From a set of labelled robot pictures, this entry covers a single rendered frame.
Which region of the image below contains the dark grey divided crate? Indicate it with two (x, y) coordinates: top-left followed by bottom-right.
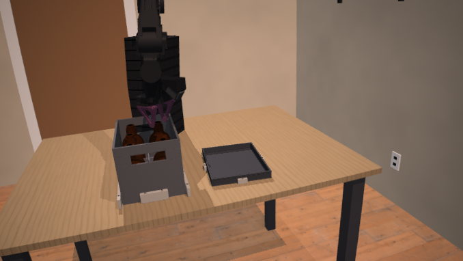
(112, 113), (186, 205)

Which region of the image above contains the brown ceramic bottle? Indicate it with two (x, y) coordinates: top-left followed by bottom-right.
(153, 138), (167, 161)

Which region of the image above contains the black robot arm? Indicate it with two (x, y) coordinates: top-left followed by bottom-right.
(136, 0), (186, 100)

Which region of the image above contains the brown bottle with cream label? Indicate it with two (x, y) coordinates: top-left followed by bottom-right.
(125, 143), (145, 164)

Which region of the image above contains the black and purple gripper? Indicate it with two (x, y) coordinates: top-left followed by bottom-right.
(136, 80), (175, 128)

